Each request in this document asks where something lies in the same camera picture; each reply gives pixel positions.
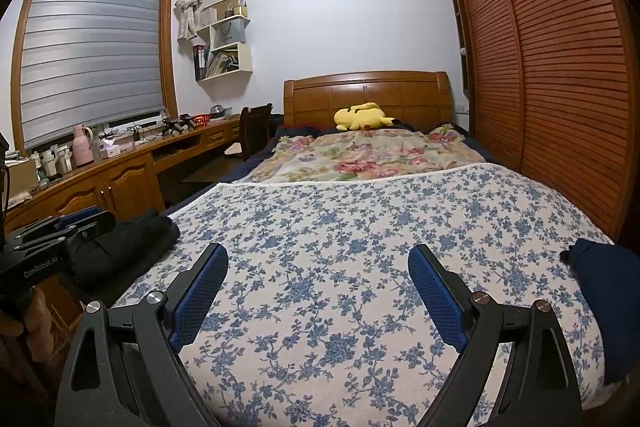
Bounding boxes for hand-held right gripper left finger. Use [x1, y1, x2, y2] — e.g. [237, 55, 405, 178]
[56, 243, 230, 427]

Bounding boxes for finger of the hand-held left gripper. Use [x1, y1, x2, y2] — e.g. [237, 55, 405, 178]
[10, 206, 103, 240]
[15, 217, 117, 258]

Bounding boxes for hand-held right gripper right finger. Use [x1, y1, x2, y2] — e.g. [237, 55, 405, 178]
[407, 244, 583, 427]

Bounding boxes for black buttoned coat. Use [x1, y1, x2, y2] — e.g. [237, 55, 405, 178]
[65, 209, 182, 303]

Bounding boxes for person's left hand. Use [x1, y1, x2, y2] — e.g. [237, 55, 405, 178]
[0, 289, 53, 348]

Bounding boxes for wooden desk with cabinets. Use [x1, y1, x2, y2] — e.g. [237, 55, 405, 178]
[0, 114, 246, 238]

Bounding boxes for row of white bottles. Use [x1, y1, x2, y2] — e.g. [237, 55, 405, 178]
[30, 144, 73, 178]

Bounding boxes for pink thermos jug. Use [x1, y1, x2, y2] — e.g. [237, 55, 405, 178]
[72, 124, 96, 166]

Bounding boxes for cardboard box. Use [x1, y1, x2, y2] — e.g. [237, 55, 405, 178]
[5, 159, 38, 198]

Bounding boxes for black tools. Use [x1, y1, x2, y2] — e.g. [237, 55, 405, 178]
[161, 114, 197, 136]

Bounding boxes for blue floral blanket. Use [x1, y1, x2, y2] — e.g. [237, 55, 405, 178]
[107, 164, 616, 427]

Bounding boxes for pink floral quilt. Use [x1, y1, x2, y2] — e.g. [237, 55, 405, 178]
[245, 123, 488, 185]

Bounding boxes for grey window blind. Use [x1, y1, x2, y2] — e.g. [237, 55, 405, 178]
[21, 0, 166, 148]

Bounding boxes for navy blue garment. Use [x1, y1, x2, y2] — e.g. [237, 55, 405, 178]
[560, 238, 640, 383]

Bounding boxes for dark wooden chair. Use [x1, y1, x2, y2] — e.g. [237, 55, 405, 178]
[222, 103, 273, 160]

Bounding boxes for black binders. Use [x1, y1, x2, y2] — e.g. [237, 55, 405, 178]
[192, 44, 207, 82]

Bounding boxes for yellow plush toy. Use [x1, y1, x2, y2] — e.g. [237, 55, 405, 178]
[334, 102, 401, 132]

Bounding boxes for stack of books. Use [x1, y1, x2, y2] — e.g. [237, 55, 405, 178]
[205, 49, 240, 78]

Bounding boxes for wooden bed headboard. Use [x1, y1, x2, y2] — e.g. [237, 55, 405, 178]
[282, 71, 456, 132]

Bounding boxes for tied beige curtain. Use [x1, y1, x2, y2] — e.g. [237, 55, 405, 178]
[175, 0, 216, 42]

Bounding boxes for grey paper bag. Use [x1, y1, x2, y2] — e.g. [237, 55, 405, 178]
[210, 18, 246, 50]

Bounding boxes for louvred wooden wardrobe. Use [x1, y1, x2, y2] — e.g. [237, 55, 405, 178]
[439, 0, 636, 240]

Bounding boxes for wooden window frame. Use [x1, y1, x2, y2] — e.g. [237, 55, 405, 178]
[11, 0, 180, 152]

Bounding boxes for white wall shelf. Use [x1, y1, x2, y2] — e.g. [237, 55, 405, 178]
[192, 0, 253, 82]

